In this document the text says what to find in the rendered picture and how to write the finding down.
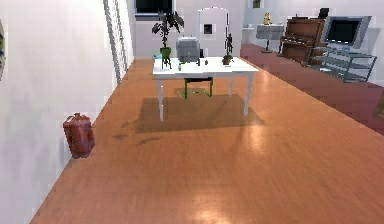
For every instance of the framed wall picture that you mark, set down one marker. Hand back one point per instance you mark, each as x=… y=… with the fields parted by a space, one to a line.
x=1 y=50

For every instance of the grey television set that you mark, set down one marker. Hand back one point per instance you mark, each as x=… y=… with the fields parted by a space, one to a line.
x=345 y=31

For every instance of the dark leafy house plant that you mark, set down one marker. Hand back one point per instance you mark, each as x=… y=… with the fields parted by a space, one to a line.
x=165 y=30

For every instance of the small dark framed picture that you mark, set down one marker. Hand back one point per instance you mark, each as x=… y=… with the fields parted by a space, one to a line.
x=256 y=3

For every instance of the yellow figurine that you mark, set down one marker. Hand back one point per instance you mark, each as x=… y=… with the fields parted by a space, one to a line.
x=267 y=18

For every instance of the thin plant in brown pot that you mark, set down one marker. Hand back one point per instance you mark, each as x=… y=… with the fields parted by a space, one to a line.
x=228 y=50

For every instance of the glass television stand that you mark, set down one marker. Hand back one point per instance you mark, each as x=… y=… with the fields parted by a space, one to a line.
x=343 y=63

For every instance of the grey side table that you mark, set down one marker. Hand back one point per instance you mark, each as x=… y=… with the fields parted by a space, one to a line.
x=270 y=32

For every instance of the dark window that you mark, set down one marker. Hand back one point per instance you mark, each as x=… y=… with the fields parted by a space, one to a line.
x=154 y=6

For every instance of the green framed chair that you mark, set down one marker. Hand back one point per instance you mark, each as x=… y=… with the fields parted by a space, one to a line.
x=198 y=87

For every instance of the white table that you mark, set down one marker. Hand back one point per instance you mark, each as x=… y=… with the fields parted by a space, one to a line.
x=206 y=69

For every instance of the small black box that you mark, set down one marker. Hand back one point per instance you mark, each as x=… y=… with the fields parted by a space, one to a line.
x=323 y=13

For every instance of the white fridge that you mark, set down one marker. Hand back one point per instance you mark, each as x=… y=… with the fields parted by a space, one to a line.
x=213 y=30

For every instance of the white room door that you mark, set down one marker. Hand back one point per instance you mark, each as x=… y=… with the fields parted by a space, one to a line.
x=116 y=36

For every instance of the brown piano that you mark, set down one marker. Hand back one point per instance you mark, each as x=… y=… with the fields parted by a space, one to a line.
x=301 y=38

